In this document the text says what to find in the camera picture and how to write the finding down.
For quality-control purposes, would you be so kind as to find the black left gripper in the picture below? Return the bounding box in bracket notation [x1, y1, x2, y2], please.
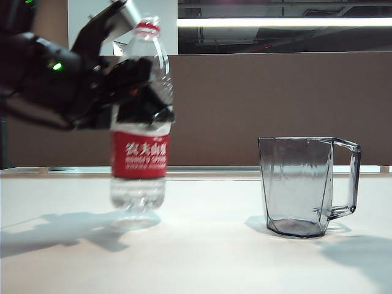
[66, 45, 177, 131]

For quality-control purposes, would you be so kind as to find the red label mineral water bottle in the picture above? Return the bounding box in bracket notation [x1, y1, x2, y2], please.
[109, 13, 176, 216]

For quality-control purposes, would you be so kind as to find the grey transparent plastic mug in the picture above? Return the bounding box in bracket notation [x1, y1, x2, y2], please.
[258, 136, 363, 238]

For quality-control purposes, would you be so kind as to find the beige square column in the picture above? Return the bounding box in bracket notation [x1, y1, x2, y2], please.
[32, 0, 69, 51]

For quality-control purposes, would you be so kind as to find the brown desk partition panel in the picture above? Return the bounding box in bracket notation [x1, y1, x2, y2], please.
[6, 54, 392, 168]

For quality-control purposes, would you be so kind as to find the bright ceiling light strip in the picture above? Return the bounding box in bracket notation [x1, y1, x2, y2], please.
[177, 17, 392, 29]

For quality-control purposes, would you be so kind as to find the dark glass window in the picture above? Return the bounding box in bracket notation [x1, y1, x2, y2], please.
[177, 0, 392, 56]

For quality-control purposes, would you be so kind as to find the white wall box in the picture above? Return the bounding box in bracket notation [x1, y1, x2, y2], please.
[112, 40, 127, 56]

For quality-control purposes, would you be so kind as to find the left wrist camera housing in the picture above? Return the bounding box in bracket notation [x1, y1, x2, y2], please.
[111, 0, 143, 34]

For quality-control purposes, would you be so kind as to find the long aluminium partition base rail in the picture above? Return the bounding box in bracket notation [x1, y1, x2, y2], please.
[48, 165, 382, 173]

